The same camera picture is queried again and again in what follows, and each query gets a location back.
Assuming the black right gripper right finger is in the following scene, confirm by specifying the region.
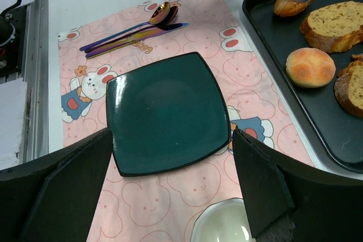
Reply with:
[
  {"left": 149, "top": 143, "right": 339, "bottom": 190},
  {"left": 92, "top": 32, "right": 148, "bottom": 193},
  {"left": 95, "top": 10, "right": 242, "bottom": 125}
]
[{"left": 233, "top": 129, "right": 295, "bottom": 239}]

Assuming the iridescent spoon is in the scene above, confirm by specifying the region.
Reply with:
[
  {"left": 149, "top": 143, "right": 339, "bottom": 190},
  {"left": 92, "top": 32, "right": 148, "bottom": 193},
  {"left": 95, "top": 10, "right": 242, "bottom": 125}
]
[{"left": 79, "top": 2, "right": 179, "bottom": 51}]

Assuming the round orange bun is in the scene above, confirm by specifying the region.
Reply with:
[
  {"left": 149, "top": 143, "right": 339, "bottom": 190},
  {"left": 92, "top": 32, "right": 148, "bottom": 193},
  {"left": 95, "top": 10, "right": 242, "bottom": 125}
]
[{"left": 273, "top": 0, "right": 311, "bottom": 17}]

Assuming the dark green square plate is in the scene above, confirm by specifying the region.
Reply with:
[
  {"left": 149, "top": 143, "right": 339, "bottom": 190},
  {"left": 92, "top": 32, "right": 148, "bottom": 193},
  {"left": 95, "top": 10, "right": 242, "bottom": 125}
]
[{"left": 105, "top": 52, "right": 231, "bottom": 177}]

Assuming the small round bread roll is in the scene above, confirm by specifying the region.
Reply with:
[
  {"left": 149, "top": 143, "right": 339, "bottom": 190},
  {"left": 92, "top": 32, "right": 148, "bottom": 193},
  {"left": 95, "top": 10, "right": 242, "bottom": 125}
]
[{"left": 285, "top": 48, "right": 336, "bottom": 88}]

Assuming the cream ceramic mug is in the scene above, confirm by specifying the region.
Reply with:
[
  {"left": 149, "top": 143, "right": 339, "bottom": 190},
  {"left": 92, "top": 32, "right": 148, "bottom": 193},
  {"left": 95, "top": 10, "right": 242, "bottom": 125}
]
[{"left": 190, "top": 198, "right": 255, "bottom": 242}]

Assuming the iridescent knife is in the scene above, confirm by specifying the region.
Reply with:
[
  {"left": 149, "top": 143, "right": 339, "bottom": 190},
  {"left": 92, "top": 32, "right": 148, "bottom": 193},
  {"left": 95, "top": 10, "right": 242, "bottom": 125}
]
[{"left": 85, "top": 22, "right": 189, "bottom": 59}]

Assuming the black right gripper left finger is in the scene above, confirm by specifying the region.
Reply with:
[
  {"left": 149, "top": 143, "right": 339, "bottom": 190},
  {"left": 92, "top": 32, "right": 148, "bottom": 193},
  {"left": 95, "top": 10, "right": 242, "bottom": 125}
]
[{"left": 19, "top": 129, "right": 112, "bottom": 241}]

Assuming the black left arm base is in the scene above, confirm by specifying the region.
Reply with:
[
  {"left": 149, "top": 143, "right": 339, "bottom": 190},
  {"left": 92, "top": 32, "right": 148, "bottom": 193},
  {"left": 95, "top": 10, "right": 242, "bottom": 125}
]
[{"left": 1, "top": 0, "right": 27, "bottom": 77}]

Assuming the brown bread slice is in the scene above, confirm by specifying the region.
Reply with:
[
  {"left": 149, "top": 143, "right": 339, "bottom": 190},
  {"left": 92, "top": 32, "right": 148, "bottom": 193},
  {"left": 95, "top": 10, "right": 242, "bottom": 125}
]
[{"left": 299, "top": 1, "right": 362, "bottom": 53}]

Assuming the pink bunny placemat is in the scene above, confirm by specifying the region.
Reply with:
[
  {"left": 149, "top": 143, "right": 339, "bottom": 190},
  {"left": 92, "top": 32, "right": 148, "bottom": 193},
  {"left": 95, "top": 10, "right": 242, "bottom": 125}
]
[{"left": 58, "top": 0, "right": 312, "bottom": 241}]

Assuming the crusty bread slice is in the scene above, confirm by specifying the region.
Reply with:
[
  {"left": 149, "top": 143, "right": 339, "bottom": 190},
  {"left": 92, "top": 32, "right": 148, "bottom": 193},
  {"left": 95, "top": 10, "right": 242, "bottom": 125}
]
[{"left": 334, "top": 53, "right": 362, "bottom": 118}]

